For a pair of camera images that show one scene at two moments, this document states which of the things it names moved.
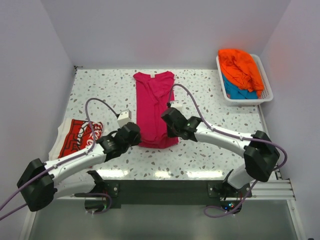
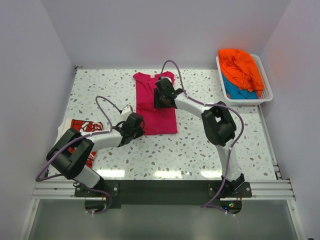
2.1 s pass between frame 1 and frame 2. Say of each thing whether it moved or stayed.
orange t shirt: stayed
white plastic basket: stayed
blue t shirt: stayed
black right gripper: moved
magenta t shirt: moved
